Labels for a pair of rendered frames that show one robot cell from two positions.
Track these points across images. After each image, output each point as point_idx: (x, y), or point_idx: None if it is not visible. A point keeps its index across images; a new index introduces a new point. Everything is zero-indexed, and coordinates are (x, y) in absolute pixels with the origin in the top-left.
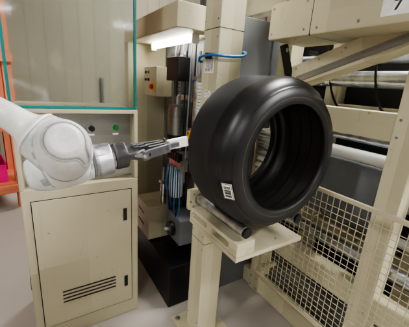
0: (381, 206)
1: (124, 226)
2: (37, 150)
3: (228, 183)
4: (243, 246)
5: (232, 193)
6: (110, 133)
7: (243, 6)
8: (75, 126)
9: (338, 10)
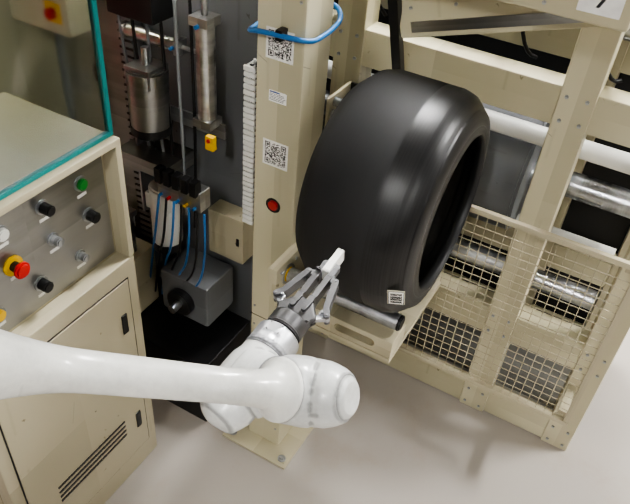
0: (533, 209)
1: (126, 341)
2: (329, 421)
3: (397, 287)
4: (397, 340)
5: (403, 299)
6: (73, 199)
7: None
8: (349, 375)
9: None
